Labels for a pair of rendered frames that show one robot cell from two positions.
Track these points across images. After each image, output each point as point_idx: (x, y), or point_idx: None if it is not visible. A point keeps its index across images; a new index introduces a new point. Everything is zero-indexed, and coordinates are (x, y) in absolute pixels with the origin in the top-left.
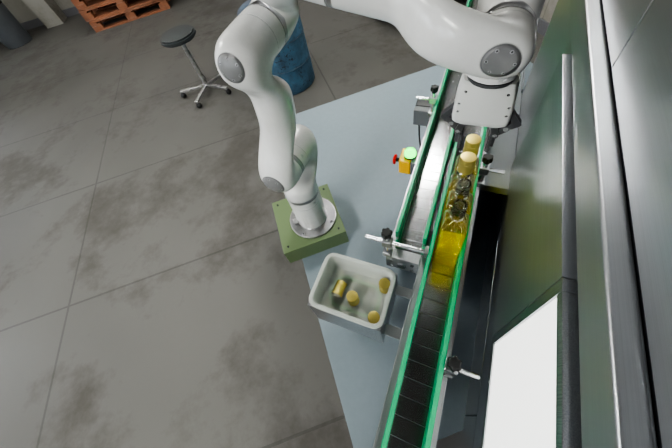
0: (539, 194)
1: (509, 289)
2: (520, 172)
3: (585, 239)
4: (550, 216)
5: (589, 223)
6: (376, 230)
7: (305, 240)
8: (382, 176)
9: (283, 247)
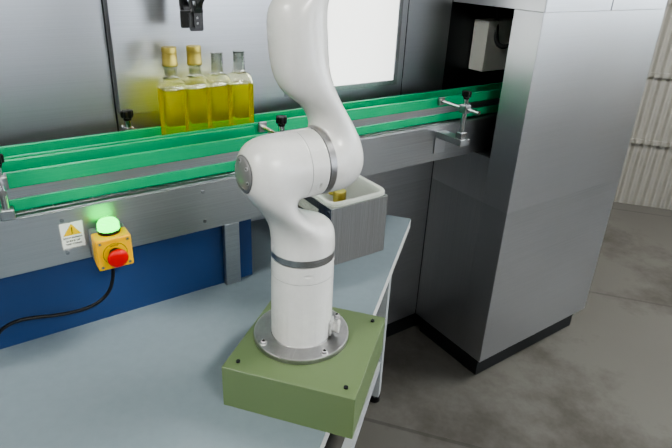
0: (220, 10)
1: (264, 63)
2: (160, 69)
3: None
4: None
5: None
6: (226, 315)
7: (340, 314)
8: (108, 374)
9: (380, 324)
